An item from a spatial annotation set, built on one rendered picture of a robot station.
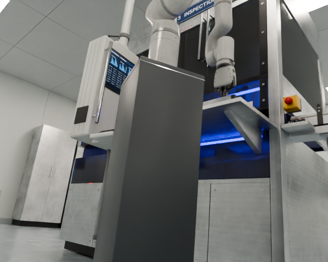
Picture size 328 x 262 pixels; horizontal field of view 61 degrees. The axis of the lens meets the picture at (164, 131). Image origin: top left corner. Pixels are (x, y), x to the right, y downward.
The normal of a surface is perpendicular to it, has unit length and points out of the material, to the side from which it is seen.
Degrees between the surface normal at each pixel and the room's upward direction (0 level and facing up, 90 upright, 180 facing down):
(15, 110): 90
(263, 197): 90
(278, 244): 90
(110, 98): 90
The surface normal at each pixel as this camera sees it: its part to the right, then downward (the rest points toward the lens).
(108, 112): 0.81, -0.11
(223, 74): -0.65, -0.27
